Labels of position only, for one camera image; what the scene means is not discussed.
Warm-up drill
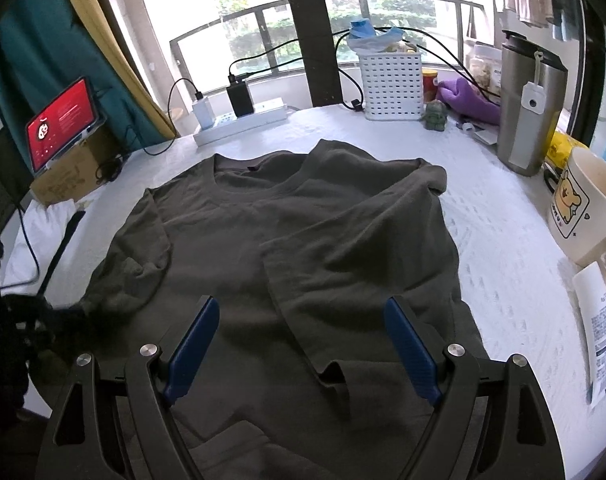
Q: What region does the brown cardboard box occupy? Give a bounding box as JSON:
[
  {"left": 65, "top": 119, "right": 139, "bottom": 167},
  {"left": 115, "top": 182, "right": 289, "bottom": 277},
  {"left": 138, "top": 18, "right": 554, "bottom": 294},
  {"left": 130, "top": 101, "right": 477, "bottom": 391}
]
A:
[{"left": 30, "top": 125, "right": 134, "bottom": 206}]

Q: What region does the purple cloth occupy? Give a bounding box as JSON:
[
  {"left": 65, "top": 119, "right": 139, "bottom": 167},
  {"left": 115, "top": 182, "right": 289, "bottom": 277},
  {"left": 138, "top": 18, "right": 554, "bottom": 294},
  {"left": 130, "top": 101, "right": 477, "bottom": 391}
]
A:
[{"left": 435, "top": 77, "right": 501, "bottom": 126}]

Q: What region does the dark hanging garment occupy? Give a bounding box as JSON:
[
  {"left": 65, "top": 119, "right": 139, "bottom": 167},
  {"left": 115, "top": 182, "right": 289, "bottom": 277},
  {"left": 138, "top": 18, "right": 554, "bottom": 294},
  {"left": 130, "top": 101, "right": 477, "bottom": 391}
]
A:
[{"left": 553, "top": 0, "right": 584, "bottom": 43}]

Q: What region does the white plastic basket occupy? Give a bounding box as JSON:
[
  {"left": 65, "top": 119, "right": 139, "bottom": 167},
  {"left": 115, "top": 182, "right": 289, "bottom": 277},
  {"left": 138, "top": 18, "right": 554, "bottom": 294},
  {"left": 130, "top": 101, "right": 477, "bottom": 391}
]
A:
[{"left": 358, "top": 50, "right": 425, "bottom": 121}]

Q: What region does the tablet with red screen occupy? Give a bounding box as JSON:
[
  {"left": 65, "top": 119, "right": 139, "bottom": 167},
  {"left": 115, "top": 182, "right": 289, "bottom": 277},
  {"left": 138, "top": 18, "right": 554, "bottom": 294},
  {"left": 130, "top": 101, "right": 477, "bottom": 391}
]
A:
[{"left": 24, "top": 76, "right": 107, "bottom": 173}]

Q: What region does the black tablet charging cable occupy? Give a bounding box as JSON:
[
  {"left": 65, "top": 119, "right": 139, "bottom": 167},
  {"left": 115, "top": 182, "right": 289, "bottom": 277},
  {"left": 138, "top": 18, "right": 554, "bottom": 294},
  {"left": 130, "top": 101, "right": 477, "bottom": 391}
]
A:
[{"left": 95, "top": 78, "right": 204, "bottom": 183}]

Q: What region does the dark window pillar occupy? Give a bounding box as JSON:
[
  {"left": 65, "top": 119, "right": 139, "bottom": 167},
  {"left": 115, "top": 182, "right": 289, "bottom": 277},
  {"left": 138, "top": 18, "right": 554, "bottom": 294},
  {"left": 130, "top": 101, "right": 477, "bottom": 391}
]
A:
[{"left": 278, "top": 0, "right": 346, "bottom": 108}]

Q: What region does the green figurine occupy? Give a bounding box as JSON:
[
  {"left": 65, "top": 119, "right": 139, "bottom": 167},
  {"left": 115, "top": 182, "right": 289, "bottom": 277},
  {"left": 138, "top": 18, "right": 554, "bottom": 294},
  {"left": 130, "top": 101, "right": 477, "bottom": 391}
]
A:
[{"left": 422, "top": 100, "right": 450, "bottom": 132}]

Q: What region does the balcony railing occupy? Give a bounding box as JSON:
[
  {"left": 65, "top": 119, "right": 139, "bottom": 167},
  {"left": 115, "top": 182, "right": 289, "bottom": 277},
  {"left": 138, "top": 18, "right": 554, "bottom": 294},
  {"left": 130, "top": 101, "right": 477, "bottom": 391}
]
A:
[{"left": 169, "top": 0, "right": 486, "bottom": 83}]

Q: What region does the teal curtain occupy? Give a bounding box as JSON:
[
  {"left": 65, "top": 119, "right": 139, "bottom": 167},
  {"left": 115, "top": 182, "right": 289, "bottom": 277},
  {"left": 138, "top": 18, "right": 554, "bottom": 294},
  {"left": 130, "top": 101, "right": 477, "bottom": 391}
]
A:
[{"left": 0, "top": 0, "right": 179, "bottom": 171}]

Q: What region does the white power strip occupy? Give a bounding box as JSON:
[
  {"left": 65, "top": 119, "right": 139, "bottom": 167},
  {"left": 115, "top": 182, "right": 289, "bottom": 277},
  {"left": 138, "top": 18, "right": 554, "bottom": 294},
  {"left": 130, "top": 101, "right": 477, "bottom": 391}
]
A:
[{"left": 193, "top": 99, "right": 290, "bottom": 147}]

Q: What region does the black charger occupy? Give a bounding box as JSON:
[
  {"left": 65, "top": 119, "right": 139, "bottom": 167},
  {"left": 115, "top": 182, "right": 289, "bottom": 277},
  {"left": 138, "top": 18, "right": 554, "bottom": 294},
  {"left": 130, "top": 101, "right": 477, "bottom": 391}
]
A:
[{"left": 226, "top": 74, "right": 255, "bottom": 117}]

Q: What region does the clear plastic jar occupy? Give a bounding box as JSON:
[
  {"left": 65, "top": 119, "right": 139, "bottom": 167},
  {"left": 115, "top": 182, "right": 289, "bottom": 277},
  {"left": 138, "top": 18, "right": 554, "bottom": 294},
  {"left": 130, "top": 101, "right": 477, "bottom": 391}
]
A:
[{"left": 466, "top": 42, "right": 504, "bottom": 98}]

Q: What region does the thick black cable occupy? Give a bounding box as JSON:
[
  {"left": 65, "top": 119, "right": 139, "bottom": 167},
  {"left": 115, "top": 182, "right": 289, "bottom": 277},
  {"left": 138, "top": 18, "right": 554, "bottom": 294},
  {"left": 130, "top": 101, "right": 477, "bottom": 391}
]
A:
[{"left": 0, "top": 195, "right": 40, "bottom": 292}]

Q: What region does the blue plastic bag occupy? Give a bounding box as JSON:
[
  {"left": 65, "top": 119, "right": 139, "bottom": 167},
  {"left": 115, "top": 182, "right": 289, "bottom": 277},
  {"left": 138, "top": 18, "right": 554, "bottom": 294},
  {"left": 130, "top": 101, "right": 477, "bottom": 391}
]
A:
[{"left": 346, "top": 19, "right": 409, "bottom": 53}]

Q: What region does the white tag with strap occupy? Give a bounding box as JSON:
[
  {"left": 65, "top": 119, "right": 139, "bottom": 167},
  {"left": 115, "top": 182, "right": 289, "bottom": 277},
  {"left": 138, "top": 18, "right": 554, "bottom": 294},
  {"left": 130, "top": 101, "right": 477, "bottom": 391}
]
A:
[{"left": 520, "top": 51, "right": 546, "bottom": 113}]

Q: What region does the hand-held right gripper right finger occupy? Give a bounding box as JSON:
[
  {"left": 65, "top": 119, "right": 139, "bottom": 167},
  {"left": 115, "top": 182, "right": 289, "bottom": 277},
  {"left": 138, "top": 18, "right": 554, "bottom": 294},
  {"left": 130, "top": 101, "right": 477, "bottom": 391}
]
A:
[{"left": 383, "top": 295, "right": 566, "bottom": 480}]

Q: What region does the yellow packet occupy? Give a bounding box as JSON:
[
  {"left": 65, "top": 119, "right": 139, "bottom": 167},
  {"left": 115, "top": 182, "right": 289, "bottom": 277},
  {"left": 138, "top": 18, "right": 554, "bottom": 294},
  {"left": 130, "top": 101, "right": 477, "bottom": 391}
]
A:
[{"left": 546, "top": 130, "right": 589, "bottom": 166}]

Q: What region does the black strap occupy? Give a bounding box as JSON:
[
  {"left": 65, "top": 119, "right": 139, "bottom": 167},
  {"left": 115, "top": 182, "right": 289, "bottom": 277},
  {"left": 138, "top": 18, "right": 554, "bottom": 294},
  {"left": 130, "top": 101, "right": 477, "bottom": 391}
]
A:
[{"left": 38, "top": 210, "right": 87, "bottom": 296}]

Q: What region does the yellow curtain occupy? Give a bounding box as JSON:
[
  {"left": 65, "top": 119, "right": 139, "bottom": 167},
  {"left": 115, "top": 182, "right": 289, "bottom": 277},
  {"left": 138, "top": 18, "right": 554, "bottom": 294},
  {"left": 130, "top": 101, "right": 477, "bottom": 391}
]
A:
[{"left": 55, "top": 0, "right": 179, "bottom": 138}]

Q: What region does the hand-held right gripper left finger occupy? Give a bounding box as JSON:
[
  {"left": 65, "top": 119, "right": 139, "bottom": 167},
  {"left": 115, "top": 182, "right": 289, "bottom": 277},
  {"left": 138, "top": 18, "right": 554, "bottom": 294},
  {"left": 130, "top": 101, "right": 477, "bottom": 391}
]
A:
[{"left": 35, "top": 295, "right": 221, "bottom": 480}]

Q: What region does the black cable with plug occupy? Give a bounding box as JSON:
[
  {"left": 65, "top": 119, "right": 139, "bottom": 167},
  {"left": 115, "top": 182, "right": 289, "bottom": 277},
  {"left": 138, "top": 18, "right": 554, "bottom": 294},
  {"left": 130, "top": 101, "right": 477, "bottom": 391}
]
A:
[{"left": 243, "top": 30, "right": 366, "bottom": 111}]

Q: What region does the stainless steel tumbler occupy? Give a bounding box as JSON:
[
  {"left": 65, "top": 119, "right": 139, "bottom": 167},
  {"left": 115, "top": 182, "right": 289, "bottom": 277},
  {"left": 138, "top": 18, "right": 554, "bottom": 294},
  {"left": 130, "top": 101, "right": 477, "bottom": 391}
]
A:
[{"left": 497, "top": 30, "right": 569, "bottom": 177}]

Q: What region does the cream cartoon mug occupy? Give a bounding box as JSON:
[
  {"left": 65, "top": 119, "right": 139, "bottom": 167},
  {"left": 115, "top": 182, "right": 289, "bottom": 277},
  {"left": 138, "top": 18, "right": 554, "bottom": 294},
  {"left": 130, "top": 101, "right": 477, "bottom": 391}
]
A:
[{"left": 548, "top": 147, "right": 606, "bottom": 268}]

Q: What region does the white charger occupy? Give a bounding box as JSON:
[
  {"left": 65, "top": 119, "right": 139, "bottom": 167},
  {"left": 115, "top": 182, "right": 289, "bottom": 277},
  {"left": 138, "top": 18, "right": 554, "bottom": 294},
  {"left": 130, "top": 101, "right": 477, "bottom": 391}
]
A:
[{"left": 192, "top": 99, "right": 216, "bottom": 130}]

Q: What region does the dark olive t-shirt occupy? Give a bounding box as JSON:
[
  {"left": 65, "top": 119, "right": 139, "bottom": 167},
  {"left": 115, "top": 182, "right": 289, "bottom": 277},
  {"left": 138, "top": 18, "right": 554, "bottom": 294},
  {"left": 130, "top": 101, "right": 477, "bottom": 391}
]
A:
[{"left": 80, "top": 139, "right": 489, "bottom": 480}]

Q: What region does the white cloth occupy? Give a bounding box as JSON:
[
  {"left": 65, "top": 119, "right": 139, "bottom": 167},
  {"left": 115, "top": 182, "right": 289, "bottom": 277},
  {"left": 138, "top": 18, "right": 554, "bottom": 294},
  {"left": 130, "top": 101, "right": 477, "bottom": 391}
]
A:
[{"left": 0, "top": 199, "right": 86, "bottom": 293}]

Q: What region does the long black cable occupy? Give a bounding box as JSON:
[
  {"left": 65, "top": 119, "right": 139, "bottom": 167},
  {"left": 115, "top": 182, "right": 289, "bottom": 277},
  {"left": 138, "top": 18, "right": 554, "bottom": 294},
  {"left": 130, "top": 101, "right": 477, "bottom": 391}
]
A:
[{"left": 229, "top": 26, "right": 501, "bottom": 107}]

